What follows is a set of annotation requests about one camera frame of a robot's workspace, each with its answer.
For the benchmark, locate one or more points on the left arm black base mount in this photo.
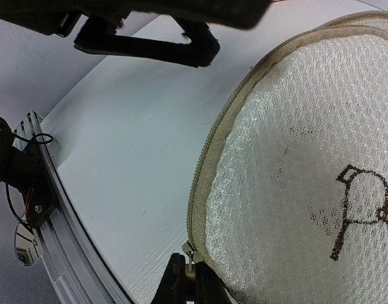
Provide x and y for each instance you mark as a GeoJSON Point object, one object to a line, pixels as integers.
{"type": "Point", "coordinates": [23, 168]}

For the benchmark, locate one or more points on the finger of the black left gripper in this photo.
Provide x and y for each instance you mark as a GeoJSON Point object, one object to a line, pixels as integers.
{"type": "Point", "coordinates": [98, 36]}
{"type": "Point", "coordinates": [238, 14]}

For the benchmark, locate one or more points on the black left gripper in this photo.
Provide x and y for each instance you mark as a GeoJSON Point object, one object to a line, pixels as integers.
{"type": "Point", "coordinates": [60, 17]}

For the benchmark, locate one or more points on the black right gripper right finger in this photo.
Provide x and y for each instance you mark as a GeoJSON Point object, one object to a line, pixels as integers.
{"type": "Point", "coordinates": [209, 289]}

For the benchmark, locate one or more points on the aluminium front rail frame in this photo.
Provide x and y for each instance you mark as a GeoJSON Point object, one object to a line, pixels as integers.
{"type": "Point", "coordinates": [74, 266]}

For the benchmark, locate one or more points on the metal zipper pull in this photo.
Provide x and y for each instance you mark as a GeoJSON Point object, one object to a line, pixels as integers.
{"type": "Point", "coordinates": [193, 257]}

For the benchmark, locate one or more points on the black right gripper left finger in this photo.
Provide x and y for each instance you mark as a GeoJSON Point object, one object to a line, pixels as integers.
{"type": "Point", "coordinates": [172, 286]}

